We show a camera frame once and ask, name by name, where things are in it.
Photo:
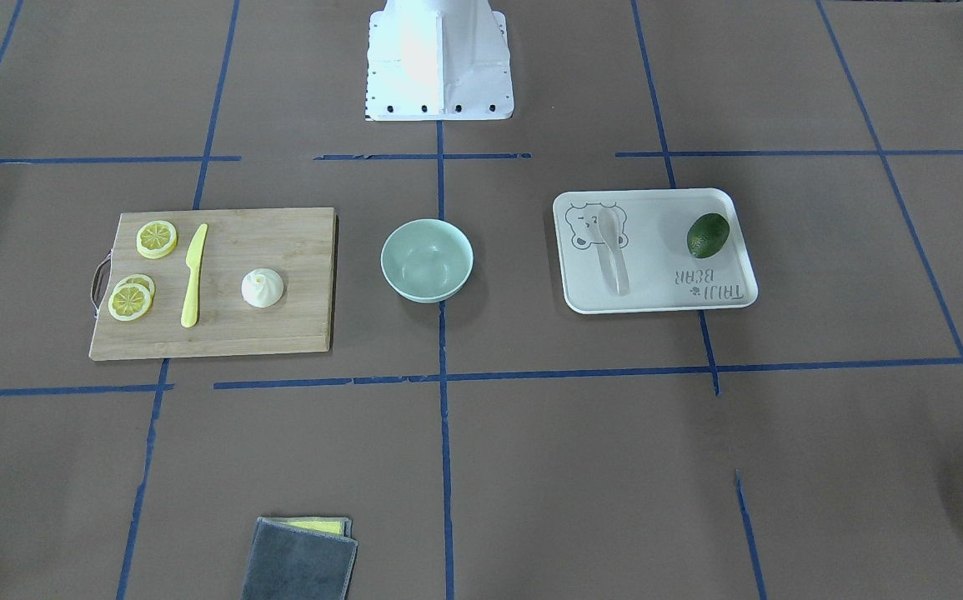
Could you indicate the yellow sponge cloth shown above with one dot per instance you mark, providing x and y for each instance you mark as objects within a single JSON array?
[{"x": 339, "y": 526}]

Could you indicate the stacked lemon slice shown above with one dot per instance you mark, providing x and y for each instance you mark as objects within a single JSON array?
[
  {"x": 139, "y": 279},
  {"x": 129, "y": 302}
]

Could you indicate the upper stacked lemon slice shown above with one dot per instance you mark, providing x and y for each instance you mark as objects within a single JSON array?
[{"x": 129, "y": 302}]

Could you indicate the white steamed bun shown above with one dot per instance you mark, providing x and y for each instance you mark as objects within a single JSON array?
[{"x": 262, "y": 287}]

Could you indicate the grey folded cloth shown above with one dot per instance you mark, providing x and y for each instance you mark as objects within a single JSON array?
[{"x": 293, "y": 563}]

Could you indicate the lower stacked lemon slice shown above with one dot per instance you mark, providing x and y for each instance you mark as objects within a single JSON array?
[{"x": 139, "y": 279}]

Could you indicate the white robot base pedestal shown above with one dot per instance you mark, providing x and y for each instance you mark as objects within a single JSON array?
[{"x": 438, "y": 61}]

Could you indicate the single lemon slice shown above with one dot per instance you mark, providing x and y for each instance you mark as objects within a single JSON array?
[{"x": 156, "y": 239}]

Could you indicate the yellow plastic knife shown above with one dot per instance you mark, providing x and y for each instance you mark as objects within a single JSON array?
[{"x": 193, "y": 260}]

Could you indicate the light green bowl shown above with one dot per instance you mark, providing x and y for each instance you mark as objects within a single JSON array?
[{"x": 427, "y": 260}]

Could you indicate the white plastic spoon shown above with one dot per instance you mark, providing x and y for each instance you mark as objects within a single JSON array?
[{"x": 611, "y": 232}]

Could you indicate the green avocado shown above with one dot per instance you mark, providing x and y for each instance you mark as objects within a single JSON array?
[{"x": 708, "y": 235}]

